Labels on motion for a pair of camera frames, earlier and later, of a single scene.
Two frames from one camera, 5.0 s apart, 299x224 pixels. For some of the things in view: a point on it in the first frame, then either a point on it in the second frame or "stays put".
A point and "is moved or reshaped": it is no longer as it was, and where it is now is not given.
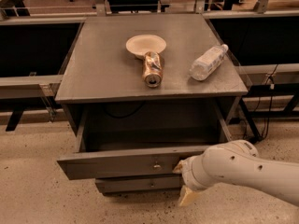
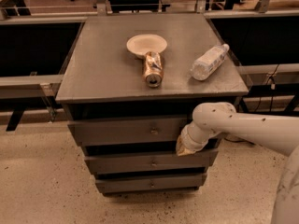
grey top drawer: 142,140 is moved or reshaped
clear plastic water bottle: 203,66 stays put
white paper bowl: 143,44 stays put
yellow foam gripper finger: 179,166 -> 182,149
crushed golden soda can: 152,69 stays put
